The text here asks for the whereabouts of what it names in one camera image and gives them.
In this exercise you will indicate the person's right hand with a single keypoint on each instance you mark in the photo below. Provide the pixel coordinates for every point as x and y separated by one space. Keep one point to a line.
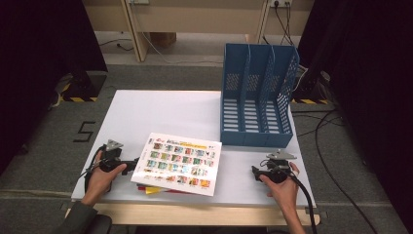
285 191

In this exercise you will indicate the beige wooden desk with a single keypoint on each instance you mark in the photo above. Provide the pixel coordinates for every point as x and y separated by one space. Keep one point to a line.
195 19

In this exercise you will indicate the person's left hand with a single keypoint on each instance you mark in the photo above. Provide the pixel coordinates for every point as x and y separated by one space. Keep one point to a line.
99 183

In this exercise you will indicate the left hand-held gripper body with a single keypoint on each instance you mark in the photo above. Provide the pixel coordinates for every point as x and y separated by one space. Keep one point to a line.
112 157

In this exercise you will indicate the light wooden table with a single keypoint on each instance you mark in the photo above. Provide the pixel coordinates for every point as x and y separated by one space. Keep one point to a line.
195 215

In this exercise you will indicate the white picture book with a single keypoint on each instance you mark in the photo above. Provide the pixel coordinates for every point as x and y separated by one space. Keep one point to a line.
178 162

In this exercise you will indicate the brown cardboard box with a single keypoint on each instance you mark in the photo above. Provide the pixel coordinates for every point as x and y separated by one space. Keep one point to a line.
164 39

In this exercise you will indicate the dark rounded object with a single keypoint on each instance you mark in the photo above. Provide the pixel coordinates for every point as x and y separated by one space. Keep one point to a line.
99 225

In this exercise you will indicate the black curtain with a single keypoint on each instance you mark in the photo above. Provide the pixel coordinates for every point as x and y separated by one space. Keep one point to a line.
373 81
39 65

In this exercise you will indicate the blue plastic file rack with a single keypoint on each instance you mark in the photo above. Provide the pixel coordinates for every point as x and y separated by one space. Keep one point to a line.
256 138

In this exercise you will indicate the yellow paperback book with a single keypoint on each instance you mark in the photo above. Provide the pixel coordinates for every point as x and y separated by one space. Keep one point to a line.
152 190

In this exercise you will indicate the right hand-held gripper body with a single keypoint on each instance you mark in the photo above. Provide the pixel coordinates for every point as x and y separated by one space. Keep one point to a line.
277 167

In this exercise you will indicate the red book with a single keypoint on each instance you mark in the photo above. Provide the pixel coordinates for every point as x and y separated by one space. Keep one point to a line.
141 187

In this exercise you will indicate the white wall socket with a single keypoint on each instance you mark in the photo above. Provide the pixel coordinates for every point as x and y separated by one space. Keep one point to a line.
281 2

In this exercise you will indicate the black stand base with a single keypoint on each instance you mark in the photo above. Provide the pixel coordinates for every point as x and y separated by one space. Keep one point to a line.
87 84
311 87

